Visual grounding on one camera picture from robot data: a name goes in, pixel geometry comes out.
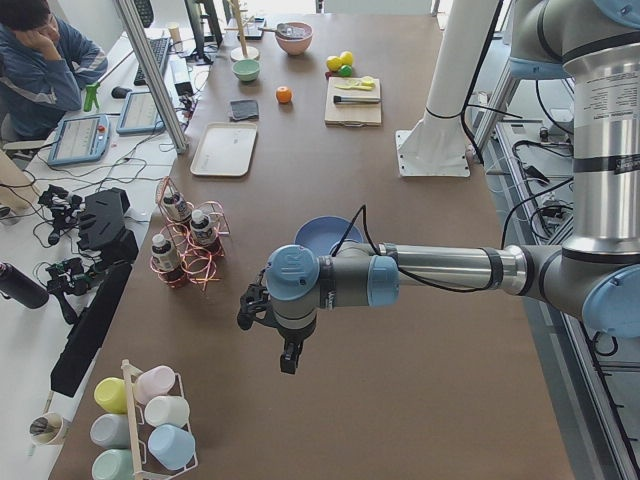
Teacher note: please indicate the paper cup with utensils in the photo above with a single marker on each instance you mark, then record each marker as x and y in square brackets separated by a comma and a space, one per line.
[48, 429]

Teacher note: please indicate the aluminium frame post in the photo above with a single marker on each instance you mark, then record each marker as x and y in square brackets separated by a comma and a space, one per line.
[155, 81]

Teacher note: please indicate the white plastic cup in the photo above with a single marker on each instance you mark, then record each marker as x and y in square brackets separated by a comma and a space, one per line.
[165, 409]

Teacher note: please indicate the dark drink bottle back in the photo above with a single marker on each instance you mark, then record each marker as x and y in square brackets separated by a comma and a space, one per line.
[176, 207]

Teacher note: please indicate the black water bottle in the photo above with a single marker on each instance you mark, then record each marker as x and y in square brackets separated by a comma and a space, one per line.
[21, 288]

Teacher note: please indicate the wooden cutting board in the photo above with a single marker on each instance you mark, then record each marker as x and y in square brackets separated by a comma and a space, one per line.
[352, 115]

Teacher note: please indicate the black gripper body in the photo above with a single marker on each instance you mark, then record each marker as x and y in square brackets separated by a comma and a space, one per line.
[292, 342]

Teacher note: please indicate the green lime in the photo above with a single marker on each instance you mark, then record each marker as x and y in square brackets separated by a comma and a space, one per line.
[345, 71]

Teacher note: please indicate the wooden cup tree stand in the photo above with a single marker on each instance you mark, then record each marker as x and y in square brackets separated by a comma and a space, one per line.
[244, 51]

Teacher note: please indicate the blue ceramic plate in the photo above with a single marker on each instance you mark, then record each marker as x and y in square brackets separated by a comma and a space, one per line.
[321, 235]

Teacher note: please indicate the blue plastic cup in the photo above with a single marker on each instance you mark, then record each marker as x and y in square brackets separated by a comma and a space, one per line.
[173, 447]

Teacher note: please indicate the teach pendant far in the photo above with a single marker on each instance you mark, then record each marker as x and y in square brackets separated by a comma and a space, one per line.
[139, 115]

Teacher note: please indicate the yellow plastic cup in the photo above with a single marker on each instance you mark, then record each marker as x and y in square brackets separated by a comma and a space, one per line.
[110, 395]

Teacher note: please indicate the teach pendant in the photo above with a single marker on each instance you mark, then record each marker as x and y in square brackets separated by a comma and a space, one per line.
[80, 140]
[139, 115]

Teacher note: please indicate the dark drink bottle front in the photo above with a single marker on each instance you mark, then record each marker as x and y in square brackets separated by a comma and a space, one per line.
[166, 261]

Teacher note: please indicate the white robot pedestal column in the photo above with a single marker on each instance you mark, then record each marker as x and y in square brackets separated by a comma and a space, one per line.
[437, 144]

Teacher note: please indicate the dark drink bottle middle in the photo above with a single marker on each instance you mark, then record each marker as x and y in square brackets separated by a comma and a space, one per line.
[203, 232]

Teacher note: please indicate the dark drink bottle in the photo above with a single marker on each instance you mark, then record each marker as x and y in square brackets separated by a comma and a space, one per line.
[166, 261]
[203, 232]
[176, 207]

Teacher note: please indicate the dark grey folded cloth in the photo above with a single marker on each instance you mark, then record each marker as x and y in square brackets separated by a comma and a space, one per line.
[245, 109]

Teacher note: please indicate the copper wire bottle rack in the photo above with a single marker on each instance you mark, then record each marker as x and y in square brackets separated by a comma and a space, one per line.
[188, 247]

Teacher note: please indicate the pink bowl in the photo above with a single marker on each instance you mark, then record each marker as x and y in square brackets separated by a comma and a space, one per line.
[296, 46]

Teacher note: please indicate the orange mandarin fruit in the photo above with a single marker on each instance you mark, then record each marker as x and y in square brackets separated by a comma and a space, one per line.
[283, 95]

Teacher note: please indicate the white wire cup rack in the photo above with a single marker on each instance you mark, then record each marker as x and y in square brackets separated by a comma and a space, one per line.
[145, 466]

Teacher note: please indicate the cream plastic tray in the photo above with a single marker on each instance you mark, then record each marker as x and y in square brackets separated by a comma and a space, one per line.
[224, 150]

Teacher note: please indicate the teach pendant near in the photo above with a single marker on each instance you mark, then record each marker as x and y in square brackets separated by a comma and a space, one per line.
[80, 140]

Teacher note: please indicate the mint green plastic cup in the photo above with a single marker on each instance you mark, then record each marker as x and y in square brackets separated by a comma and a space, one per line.
[113, 464]

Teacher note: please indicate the green ceramic bowl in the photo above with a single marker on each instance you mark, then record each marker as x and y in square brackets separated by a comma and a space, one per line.
[246, 70]

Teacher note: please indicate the seated person blue jacket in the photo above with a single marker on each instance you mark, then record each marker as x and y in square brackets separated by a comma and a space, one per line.
[45, 65]

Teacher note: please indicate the grey plastic cup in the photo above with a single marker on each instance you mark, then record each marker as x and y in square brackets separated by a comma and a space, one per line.
[111, 431]

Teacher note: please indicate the pink plastic cup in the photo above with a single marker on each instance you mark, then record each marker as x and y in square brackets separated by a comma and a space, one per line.
[152, 383]

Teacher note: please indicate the black computer mouse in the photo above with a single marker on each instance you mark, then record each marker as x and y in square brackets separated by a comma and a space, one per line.
[119, 92]

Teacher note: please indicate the green clamp tool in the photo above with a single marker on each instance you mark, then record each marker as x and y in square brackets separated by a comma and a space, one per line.
[91, 97]

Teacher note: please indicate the yellow lemon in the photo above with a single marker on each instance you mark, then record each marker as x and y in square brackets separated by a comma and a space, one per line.
[333, 63]
[347, 58]

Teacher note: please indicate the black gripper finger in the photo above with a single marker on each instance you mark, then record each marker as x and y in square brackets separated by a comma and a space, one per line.
[288, 359]

